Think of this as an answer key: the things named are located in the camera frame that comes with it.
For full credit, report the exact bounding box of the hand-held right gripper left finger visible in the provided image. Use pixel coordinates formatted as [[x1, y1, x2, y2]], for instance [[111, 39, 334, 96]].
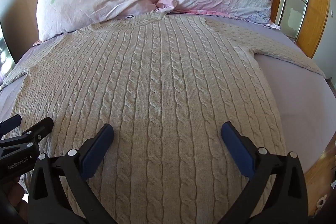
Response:
[[27, 123, 115, 224]]

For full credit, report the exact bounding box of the beige cable knit sweater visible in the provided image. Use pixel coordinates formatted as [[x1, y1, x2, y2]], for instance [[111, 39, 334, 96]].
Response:
[[0, 10, 325, 224]]

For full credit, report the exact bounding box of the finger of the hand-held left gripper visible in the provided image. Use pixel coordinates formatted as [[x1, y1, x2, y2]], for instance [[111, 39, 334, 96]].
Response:
[[0, 114, 22, 132], [0, 117, 54, 151]]

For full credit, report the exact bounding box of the person's left hand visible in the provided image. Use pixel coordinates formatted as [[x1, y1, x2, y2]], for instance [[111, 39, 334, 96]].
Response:
[[5, 177, 30, 214]]

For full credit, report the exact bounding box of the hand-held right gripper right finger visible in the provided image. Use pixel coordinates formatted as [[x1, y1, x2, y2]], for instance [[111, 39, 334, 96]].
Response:
[[219, 121, 309, 224]]

